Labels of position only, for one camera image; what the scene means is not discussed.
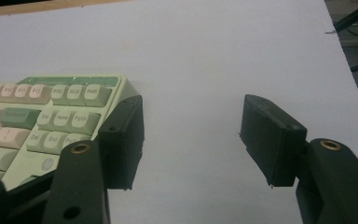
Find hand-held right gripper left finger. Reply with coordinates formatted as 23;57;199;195
97;94;145;191

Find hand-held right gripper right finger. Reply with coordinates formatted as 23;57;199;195
239;93;309;189

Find green and cream keyboard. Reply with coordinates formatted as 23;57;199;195
0;74;143;191

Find black metal stand leg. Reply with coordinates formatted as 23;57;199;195
333;0;358;34

